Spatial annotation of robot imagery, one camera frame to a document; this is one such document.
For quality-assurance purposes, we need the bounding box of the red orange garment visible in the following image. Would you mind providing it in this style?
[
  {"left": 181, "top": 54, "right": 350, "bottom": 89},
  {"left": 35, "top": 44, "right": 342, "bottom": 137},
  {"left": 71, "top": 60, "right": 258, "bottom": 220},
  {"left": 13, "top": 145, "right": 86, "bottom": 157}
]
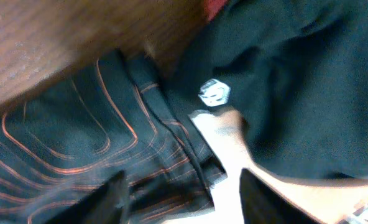
[{"left": 203, "top": 0, "right": 228, "bottom": 22}]

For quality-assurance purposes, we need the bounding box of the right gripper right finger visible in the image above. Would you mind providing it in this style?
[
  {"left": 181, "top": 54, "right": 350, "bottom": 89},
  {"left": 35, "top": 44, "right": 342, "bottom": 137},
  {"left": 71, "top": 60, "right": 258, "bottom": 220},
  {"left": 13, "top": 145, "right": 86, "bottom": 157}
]
[{"left": 239, "top": 169, "right": 317, "bottom": 224}]

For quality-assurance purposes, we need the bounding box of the plain black t-shirt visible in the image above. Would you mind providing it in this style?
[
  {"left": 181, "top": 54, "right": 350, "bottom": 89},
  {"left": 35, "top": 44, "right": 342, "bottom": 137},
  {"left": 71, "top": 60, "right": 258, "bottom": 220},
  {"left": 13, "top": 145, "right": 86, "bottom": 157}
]
[{"left": 163, "top": 0, "right": 368, "bottom": 179}]

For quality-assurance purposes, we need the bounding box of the black patterned cycling jersey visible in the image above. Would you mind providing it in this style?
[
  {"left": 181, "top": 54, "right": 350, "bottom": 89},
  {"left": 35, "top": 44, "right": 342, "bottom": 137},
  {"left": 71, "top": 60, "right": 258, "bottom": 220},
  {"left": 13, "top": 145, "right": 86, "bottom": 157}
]
[{"left": 0, "top": 51, "right": 225, "bottom": 223}]

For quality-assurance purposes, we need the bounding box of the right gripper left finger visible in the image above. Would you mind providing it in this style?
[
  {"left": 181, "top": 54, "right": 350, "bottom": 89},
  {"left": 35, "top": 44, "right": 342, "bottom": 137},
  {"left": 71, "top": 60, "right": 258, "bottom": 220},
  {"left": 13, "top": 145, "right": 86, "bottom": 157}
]
[{"left": 47, "top": 170, "right": 130, "bottom": 224}]

